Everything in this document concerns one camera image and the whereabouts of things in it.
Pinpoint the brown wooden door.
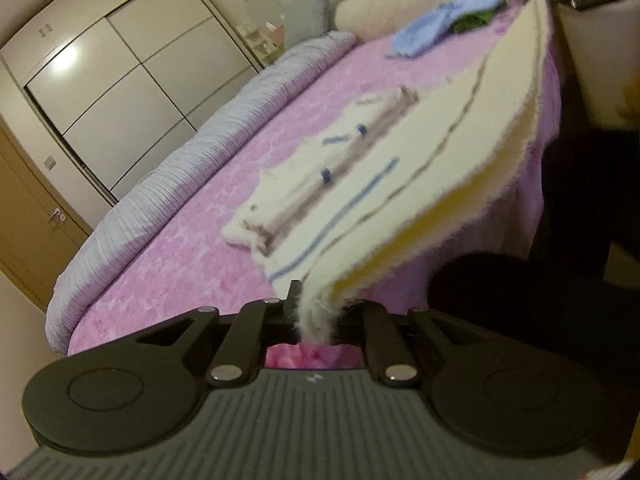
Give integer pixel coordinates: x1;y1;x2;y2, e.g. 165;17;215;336
0;124;95;312

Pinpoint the cream pillow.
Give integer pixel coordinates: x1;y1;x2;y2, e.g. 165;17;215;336
333;0;542;45

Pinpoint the oval mirror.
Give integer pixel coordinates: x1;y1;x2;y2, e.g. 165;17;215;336
242;0;286;32

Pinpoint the pink bed with grey bolster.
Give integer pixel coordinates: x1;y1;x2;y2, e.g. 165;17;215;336
66;5;567;370

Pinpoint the green cloth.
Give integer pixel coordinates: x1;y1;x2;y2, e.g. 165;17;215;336
451;4;507;35

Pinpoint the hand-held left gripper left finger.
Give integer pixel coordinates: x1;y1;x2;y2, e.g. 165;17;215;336
135;280;304;388

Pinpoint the cream fleece jacket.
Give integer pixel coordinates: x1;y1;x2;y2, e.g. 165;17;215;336
221;0;555;347

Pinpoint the grey ribbed quilt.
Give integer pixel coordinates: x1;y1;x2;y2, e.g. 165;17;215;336
44;30;359;357

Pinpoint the white sliding-door wardrobe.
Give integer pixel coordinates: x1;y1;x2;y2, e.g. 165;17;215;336
0;0;267;207

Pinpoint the white dressing table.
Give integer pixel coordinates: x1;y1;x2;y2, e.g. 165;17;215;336
244;19;290;68

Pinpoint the light blue cloth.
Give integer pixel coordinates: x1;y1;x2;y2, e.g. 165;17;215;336
384;0;517;60

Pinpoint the grey pillow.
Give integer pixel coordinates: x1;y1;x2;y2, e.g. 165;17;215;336
284;0;332;45

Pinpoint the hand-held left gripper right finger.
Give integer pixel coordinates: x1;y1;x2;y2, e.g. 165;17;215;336
331;299;495;388

